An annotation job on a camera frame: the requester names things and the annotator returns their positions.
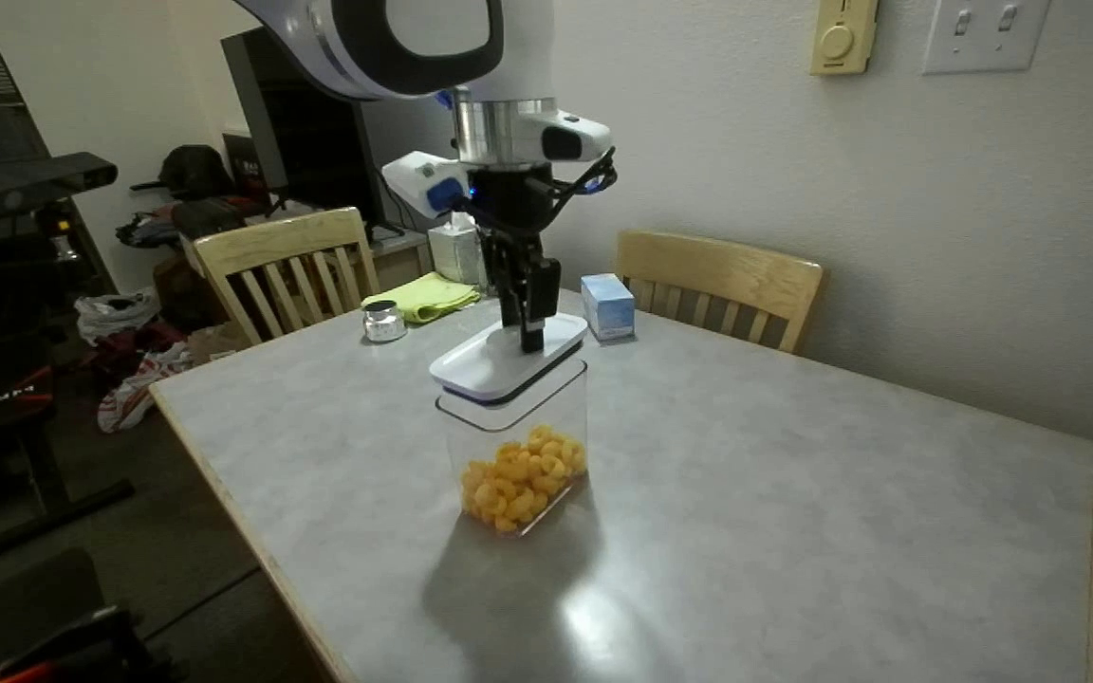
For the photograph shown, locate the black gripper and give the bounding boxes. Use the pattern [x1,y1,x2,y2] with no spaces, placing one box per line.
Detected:
[465,165,560,359]

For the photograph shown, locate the white rectangular container lid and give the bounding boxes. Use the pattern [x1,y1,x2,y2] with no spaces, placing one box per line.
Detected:
[425,307,593,405]

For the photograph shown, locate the clear plastic food container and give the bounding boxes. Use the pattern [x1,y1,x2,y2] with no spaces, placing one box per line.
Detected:
[431,359,595,543]

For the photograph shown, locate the clear container with yellow snacks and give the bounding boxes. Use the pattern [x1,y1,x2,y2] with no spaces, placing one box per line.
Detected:
[461,424,593,539]

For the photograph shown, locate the grey tissue box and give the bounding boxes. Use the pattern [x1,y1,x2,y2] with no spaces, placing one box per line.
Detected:
[425,211,488,285]

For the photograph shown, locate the small light blue box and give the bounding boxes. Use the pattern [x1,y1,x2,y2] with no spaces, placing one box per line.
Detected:
[578,271,641,347]

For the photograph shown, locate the lime green cloth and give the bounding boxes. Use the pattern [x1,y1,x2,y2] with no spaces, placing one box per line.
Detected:
[359,271,484,331]

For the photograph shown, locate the round silver metal tin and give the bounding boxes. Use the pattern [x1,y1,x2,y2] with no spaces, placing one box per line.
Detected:
[356,298,409,348]

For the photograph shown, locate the wooden chair with solid backrest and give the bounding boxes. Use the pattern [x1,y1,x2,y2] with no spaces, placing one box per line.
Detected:
[613,228,826,359]

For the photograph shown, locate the wooden chair with slatted backrest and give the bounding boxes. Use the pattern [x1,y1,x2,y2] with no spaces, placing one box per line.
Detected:
[189,206,384,348]

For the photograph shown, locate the black flat screen monitor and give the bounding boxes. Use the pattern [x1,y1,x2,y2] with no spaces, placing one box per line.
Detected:
[215,28,385,232]

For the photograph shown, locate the black bag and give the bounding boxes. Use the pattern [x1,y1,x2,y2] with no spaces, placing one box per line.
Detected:
[154,140,248,206]

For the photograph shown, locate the pile of clothes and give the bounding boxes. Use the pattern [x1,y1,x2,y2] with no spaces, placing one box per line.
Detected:
[70,285,255,437]

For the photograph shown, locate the black metal stand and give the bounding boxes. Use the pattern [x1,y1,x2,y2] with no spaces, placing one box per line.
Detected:
[0,364,141,561]

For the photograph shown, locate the red and black object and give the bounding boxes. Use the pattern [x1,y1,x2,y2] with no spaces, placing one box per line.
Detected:
[0,604,163,683]

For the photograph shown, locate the black cable with blue plug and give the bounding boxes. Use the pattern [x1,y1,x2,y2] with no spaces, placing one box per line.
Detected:
[541,147,622,216]

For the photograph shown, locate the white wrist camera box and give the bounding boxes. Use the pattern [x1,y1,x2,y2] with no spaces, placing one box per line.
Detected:
[537,111,617,168]

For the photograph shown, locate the black camera device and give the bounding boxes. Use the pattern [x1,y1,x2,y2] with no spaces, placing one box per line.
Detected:
[0,147,121,221]

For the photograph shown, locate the white light switch plate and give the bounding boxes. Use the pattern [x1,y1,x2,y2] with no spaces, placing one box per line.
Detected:
[921,0,1056,76]

